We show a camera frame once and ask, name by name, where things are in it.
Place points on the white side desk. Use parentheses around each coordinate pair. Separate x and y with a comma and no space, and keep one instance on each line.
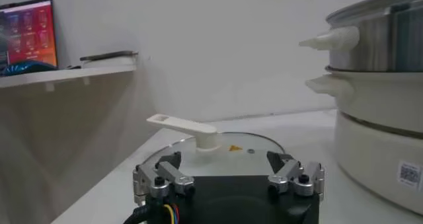
(66,75)

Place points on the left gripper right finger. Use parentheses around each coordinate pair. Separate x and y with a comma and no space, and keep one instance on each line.
(294,179)

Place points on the white electric cooking pot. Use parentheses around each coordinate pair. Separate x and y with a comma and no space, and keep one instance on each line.
(380,139)

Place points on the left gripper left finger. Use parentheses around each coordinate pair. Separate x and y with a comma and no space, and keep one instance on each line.
(165,179)

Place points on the stainless steel steamer basket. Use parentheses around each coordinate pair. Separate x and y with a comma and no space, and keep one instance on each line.
(373,43)

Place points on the black laptop with red screen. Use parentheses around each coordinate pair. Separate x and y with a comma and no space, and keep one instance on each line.
(29,30)

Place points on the flat black box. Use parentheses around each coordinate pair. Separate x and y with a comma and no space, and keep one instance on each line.
(105,55)

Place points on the flat white box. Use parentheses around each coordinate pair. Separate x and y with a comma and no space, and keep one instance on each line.
(109,62)

